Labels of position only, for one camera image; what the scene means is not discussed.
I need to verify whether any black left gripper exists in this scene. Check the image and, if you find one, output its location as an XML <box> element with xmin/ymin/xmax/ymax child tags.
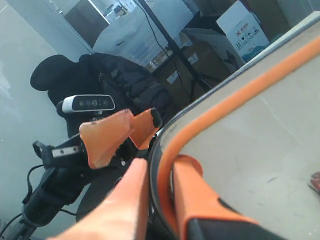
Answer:
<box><xmin>32</xmin><ymin>109</ymin><xmax>134</xmax><ymax>175</ymax></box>

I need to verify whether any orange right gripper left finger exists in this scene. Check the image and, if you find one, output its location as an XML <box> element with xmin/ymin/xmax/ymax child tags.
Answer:
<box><xmin>52</xmin><ymin>158</ymin><xmax>149</xmax><ymax>240</ymax></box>

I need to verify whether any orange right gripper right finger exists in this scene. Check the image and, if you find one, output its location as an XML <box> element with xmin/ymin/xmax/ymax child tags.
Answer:
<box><xmin>173</xmin><ymin>155</ymin><xmax>280</xmax><ymax>240</ymax></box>

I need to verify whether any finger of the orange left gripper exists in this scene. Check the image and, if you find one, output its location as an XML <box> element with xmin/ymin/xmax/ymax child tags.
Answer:
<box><xmin>129</xmin><ymin>107</ymin><xmax>163</xmax><ymax>150</ymax></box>

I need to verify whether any dark transparent lunch box lid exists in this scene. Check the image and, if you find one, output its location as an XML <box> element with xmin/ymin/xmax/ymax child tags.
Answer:
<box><xmin>149</xmin><ymin>11</ymin><xmax>320</xmax><ymax>240</ymax></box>

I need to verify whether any red toy sausage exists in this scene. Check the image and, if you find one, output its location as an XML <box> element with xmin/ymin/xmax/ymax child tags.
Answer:
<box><xmin>309</xmin><ymin>171</ymin><xmax>320</xmax><ymax>195</ymax></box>

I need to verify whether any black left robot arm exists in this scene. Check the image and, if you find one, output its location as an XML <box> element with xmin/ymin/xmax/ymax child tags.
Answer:
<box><xmin>9</xmin><ymin>108</ymin><xmax>163</xmax><ymax>240</ymax></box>

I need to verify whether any black office chair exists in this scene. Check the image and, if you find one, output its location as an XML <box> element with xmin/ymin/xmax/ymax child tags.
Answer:
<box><xmin>29</xmin><ymin>52</ymin><xmax>181</xmax><ymax>221</ymax></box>

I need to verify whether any black tripod stand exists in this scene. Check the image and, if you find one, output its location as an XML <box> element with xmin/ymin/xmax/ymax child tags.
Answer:
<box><xmin>134</xmin><ymin>0</ymin><xmax>213</xmax><ymax>103</ymax></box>

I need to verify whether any white appliance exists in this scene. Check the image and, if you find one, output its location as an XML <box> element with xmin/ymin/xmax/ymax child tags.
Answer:
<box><xmin>92</xmin><ymin>14</ymin><xmax>164</xmax><ymax>67</ymax></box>

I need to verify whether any brown cardboard box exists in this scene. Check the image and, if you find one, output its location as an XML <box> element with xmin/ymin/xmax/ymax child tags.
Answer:
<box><xmin>156</xmin><ymin>28</ymin><xmax>246</xmax><ymax>108</ymax></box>

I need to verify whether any white cardboard box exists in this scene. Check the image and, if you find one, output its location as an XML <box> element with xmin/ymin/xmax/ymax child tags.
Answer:
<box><xmin>216</xmin><ymin>0</ymin><xmax>270</xmax><ymax>63</ymax></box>

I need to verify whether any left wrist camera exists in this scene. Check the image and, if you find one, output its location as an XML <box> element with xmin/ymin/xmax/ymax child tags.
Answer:
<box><xmin>61</xmin><ymin>94</ymin><xmax>116</xmax><ymax>114</ymax></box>

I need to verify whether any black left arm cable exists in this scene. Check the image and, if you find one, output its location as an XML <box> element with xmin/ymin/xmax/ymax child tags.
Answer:
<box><xmin>22</xmin><ymin>163</ymin><xmax>78</xmax><ymax>216</ymax></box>

